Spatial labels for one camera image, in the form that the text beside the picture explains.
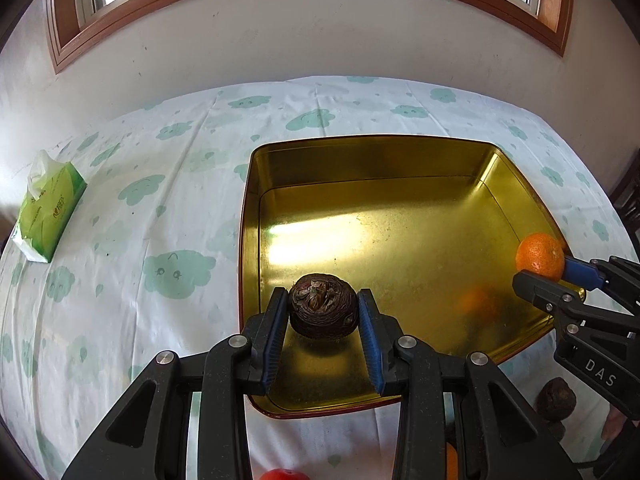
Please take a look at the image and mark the large front orange mandarin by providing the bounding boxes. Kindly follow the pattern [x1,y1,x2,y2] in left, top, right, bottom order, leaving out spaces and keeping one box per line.
[515,233,565,282]

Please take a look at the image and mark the large wrinkled passion fruit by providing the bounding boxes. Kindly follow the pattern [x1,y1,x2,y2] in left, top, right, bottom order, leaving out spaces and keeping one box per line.
[536,377,577,422]

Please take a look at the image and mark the red tomato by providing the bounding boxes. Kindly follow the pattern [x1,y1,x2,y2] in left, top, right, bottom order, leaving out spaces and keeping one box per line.
[259,468,310,480]

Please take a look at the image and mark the small wrinkled passion fruit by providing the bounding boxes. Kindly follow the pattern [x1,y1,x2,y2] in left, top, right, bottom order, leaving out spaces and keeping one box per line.
[288,273,359,340]

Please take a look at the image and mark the right hand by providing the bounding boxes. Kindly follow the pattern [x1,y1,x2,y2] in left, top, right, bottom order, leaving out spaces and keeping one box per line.
[601,405,627,441]

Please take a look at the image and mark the dark wooden chair right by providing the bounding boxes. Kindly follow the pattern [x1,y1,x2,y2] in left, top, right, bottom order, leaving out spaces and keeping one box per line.
[608,153,640,254]

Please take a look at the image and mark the red toffee tin box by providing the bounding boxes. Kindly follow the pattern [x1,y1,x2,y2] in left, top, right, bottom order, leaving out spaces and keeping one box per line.
[237,134,587,420]

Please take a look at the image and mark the cloud pattern tablecloth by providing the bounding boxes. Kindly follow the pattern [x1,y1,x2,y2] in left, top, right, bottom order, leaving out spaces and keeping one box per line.
[1,76,634,479]

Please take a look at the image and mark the green tissue pack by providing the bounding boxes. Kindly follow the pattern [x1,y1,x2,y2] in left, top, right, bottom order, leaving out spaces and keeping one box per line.
[11,151,87,263]

